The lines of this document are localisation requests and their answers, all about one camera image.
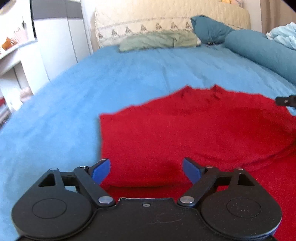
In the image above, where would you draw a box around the teal rolled duvet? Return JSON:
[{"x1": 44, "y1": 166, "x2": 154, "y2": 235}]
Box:
[{"x1": 224, "y1": 30, "x2": 295, "y2": 84}]

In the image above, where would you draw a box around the light blue blanket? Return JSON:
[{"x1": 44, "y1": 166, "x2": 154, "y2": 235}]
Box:
[{"x1": 266, "y1": 22, "x2": 296, "y2": 50}]

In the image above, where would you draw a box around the white shelf unit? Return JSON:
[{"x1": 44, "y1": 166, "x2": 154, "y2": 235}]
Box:
[{"x1": 1, "y1": 1, "x2": 49, "y2": 124}]

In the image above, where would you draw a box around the beige quilted headboard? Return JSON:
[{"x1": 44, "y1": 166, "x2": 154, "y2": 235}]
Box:
[{"x1": 92, "y1": 0, "x2": 251, "y2": 48}]

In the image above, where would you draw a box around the green pillow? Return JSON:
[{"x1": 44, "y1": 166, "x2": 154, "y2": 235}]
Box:
[{"x1": 118, "y1": 31, "x2": 202, "y2": 52}]

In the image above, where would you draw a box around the dark teal pillow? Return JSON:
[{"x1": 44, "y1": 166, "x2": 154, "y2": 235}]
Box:
[{"x1": 191, "y1": 16, "x2": 234, "y2": 45}]

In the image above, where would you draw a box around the blue bed sheet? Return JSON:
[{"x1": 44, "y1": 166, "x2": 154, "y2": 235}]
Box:
[{"x1": 1, "y1": 45, "x2": 295, "y2": 240}]

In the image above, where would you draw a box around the beige curtain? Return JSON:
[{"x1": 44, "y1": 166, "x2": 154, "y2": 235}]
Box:
[{"x1": 260, "y1": 0, "x2": 295, "y2": 33}]

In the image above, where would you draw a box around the white wardrobe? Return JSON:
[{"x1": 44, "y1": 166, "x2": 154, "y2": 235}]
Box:
[{"x1": 30, "y1": 0, "x2": 92, "y2": 81}]

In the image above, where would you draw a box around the red knit garment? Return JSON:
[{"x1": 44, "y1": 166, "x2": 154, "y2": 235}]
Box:
[{"x1": 99, "y1": 85, "x2": 295, "y2": 240}]

